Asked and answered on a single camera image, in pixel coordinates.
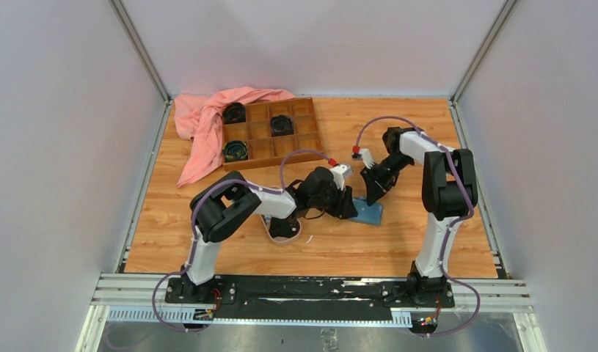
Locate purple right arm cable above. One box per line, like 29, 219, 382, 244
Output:
354, 115, 481, 338

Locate teal leather card holder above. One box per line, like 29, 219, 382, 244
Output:
349, 197, 384, 227

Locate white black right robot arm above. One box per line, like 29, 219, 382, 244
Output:
352, 127, 478, 307

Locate aluminium frame rail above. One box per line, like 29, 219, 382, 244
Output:
78, 274, 546, 351

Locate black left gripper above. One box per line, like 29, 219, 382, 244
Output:
309, 180, 358, 220

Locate pink oval card tray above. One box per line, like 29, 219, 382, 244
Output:
260, 215, 302, 245

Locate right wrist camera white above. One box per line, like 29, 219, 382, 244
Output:
351, 145, 376, 169

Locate rolled dark dotted tie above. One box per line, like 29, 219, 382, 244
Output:
269, 114, 294, 137

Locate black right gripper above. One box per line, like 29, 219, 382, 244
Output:
360, 153, 414, 206

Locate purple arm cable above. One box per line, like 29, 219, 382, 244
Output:
354, 115, 481, 338
151, 149, 336, 334

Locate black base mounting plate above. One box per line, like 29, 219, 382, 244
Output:
164, 275, 455, 321

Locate pink cloth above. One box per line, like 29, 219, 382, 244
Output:
174, 86, 295, 188

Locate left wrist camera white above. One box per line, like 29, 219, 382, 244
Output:
328, 158, 353, 191

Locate rolled black tie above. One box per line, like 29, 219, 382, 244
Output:
222, 102, 247, 125

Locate black card in tray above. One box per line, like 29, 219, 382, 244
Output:
268, 218, 301, 241

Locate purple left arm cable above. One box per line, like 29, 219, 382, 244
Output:
151, 149, 336, 334

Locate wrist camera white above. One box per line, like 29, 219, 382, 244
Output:
351, 145, 376, 169
328, 158, 353, 191

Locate wooden compartment tray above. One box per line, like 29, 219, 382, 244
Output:
222, 98, 325, 172

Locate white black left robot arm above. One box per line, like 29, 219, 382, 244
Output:
171, 164, 358, 303

